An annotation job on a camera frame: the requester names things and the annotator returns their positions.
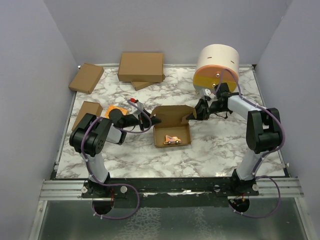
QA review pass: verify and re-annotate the purple cable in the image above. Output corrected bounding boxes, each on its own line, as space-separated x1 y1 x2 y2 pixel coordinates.
81 98 153 221
214 68 286 218

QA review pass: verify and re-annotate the aluminium rail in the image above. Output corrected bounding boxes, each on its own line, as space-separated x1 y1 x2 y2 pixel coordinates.
39 180 85 201

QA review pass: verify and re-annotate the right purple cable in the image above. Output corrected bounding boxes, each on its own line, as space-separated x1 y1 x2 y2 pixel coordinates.
214 68 286 218

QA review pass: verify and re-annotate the folded cardboard box back left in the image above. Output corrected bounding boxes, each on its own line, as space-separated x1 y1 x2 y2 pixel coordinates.
68 63 104 95

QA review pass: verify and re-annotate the brown cardboard box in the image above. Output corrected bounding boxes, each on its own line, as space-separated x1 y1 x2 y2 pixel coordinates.
151 105 196 148

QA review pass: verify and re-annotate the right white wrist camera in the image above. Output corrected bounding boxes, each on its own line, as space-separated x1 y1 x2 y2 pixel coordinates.
202 88 215 101

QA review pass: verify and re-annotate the large folded cardboard box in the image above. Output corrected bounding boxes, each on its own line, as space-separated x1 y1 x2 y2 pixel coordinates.
117 52 165 83

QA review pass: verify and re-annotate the folded cardboard box front left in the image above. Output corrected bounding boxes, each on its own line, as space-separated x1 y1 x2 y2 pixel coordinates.
71 100 104 131

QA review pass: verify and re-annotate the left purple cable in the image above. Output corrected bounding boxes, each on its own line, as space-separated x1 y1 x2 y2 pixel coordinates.
81 98 153 221

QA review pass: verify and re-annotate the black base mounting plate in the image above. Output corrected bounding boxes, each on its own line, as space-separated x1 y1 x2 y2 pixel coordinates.
81 177 259 209

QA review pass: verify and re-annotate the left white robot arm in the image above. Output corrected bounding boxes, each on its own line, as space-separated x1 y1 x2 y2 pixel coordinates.
69 109 161 198

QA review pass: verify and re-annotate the small orange toy car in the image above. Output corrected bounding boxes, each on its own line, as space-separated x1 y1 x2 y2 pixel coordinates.
163 135 182 145

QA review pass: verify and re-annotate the round pastel drawer cabinet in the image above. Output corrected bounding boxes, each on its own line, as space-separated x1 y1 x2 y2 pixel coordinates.
192 44 240 92

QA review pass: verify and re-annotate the small cardboard box under stack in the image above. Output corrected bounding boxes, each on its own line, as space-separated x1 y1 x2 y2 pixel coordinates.
131 81 154 91

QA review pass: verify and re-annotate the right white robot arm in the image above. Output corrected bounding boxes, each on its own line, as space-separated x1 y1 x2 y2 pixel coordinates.
187 83 285 196

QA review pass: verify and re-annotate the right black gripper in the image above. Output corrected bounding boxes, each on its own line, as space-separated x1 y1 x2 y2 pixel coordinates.
185 98 227 121

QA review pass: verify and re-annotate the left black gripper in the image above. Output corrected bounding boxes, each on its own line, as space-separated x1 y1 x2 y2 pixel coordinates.
120 108 162 131

